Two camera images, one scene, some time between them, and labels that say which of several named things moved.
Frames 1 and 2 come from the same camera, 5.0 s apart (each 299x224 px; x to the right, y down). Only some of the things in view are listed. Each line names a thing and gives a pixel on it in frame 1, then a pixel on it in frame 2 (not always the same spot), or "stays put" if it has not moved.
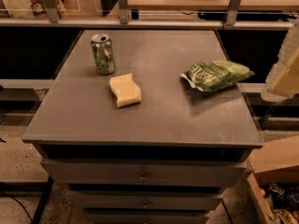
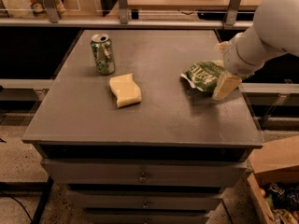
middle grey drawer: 147,199 stays put
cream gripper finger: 283,80 -> 227,83
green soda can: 103,53 stays put
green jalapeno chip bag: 210,75 stays put
